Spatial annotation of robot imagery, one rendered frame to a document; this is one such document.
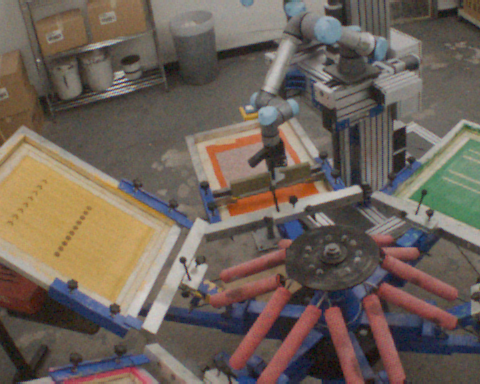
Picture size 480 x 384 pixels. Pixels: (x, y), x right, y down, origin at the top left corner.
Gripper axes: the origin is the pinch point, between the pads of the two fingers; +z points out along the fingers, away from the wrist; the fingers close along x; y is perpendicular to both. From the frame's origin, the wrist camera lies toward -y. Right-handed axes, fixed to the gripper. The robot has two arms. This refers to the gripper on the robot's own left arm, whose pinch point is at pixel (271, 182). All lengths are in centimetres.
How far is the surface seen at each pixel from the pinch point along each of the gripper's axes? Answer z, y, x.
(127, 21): 21, -49, 325
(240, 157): 9.8, -5.8, 38.8
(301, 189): 9.8, 13.7, 2.0
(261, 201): 9.8, -5.4, 1.0
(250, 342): -11, -32, -92
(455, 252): 105, 116, 19
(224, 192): 4.0, -20.2, 6.4
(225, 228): 1.3, -25.5, -20.9
